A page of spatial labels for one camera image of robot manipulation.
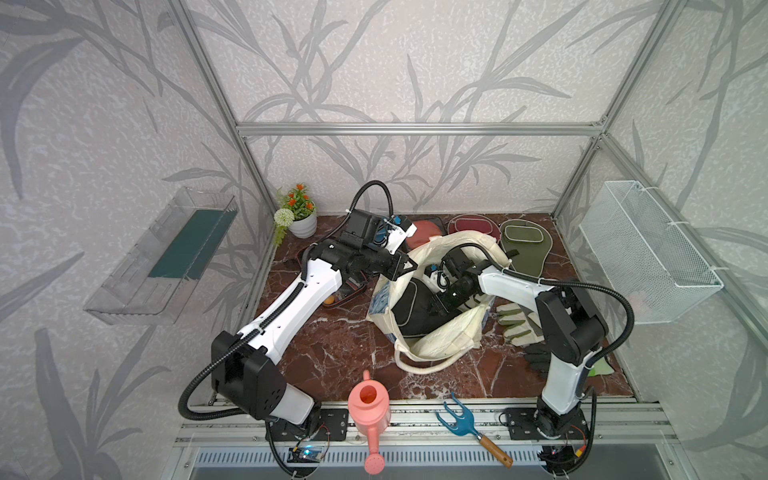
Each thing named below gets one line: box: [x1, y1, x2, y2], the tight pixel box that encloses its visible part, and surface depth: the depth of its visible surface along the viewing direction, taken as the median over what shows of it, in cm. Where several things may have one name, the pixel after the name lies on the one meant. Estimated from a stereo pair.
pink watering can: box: [348, 370, 391, 475], surface depth 68 cm
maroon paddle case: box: [448, 214, 501, 243], surface depth 115 cm
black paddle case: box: [391, 278, 462, 338], surface depth 90 cm
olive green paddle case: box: [500, 219, 553, 279], surface depth 112 cm
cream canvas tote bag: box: [366, 231, 511, 374], surface depth 73 cm
